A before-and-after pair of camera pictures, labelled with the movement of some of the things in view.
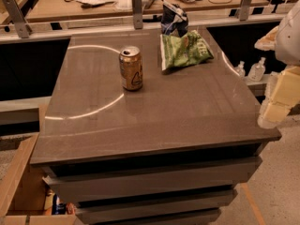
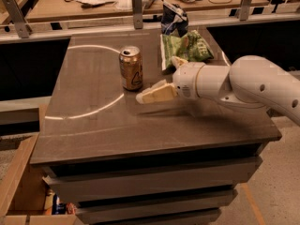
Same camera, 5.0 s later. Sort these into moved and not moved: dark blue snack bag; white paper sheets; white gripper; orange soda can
Moved: white gripper
Not moved: dark blue snack bag; white paper sheets; orange soda can
